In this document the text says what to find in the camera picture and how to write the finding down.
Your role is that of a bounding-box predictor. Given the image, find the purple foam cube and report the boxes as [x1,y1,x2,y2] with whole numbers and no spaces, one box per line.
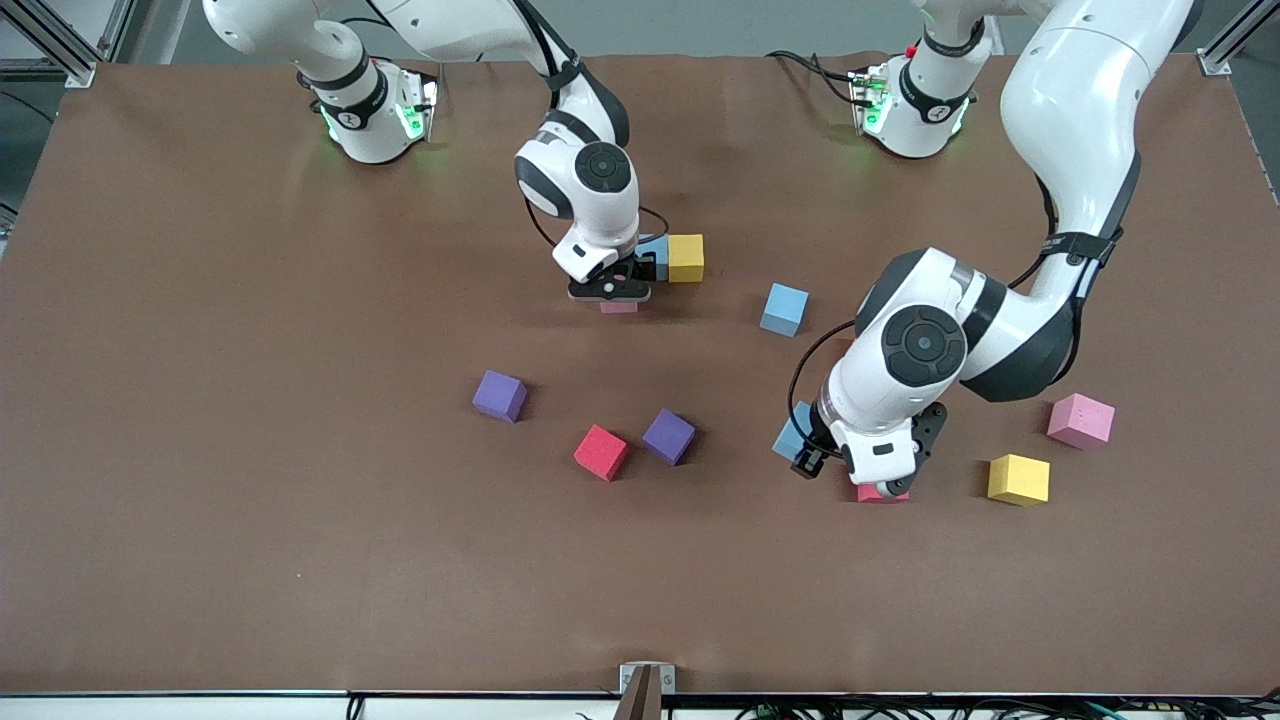
[641,407,698,467]
[472,369,529,424]

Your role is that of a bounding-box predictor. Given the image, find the white table edge rail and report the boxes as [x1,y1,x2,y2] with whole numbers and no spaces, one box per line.
[0,690,1280,720]

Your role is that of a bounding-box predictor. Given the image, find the aluminium frame profile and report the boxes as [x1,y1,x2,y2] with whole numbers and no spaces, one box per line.
[1197,0,1280,78]
[0,0,101,89]

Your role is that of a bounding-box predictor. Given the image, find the black left camera cable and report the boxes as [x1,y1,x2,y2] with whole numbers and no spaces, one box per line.
[788,318,859,453]

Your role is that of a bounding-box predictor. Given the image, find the grey metal bracket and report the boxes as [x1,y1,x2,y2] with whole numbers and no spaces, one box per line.
[618,662,677,696]

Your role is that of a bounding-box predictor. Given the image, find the yellow foam cube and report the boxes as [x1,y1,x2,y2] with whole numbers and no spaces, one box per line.
[987,453,1052,508]
[667,234,705,284]

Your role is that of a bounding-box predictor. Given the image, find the brown table cover sheet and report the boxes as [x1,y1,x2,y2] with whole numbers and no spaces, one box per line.
[0,52,1280,698]

